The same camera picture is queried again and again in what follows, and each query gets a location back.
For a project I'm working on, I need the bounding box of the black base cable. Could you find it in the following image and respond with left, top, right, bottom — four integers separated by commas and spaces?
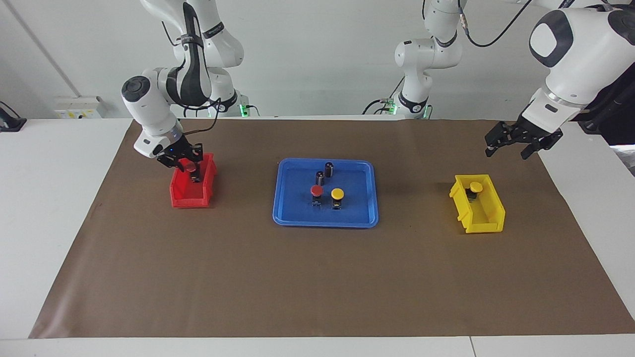
362, 74, 406, 116

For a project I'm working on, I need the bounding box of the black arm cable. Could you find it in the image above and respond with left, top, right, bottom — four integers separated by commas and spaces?
459, 0, 571, 49
161, 20, 222, 135

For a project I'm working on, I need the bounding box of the black stand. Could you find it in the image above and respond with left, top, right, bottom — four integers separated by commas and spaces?
578, 97, 635, 133

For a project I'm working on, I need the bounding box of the red plastic bin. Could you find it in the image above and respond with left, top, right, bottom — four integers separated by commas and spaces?
170, 152, 218, 208

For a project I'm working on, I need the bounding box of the small black device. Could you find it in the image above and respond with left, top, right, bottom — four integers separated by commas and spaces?
0, 102, 27, 132

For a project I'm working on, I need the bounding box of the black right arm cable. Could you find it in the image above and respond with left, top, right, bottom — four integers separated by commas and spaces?
161, 20, 222, 135

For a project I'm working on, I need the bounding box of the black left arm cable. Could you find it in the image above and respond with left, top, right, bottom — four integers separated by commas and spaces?
459, 0, 571, 49

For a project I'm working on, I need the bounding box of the blue plastic tray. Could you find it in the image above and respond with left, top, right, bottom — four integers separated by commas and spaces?
272, 158, 379, 228

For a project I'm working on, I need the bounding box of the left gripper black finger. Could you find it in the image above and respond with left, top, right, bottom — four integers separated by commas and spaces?
520, 135, 551, 160
485, 121, 519, 158

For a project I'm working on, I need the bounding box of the grey object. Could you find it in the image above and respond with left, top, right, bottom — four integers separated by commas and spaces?
614, 144, 635, 176

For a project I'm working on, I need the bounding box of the brown paper table mat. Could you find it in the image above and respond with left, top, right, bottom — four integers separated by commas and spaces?
29, 118, 635, 339

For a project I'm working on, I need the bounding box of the white wall socket box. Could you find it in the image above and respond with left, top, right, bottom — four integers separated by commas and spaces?
54, 96, 107, 119

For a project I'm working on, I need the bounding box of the yellow plastic bin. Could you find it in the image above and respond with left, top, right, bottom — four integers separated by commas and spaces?
449, 174, 506, 234

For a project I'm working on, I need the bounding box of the black panel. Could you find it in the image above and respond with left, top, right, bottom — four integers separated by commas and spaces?
578, 69, 635, 145

